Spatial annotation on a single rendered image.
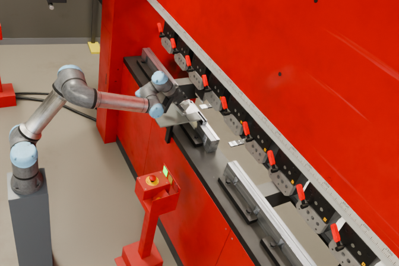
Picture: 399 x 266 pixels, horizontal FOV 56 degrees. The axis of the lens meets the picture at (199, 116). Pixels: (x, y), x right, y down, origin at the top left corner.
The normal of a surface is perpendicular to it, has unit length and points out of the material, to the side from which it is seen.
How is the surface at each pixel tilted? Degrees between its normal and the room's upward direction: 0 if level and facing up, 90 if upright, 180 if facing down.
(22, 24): 90
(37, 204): 90
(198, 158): 0
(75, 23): 90
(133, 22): 90
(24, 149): 7
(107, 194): 0
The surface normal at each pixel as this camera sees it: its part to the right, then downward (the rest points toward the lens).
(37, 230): 0.38, 0.63
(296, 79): -0.86, 0.15
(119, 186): 0.20, -0.77
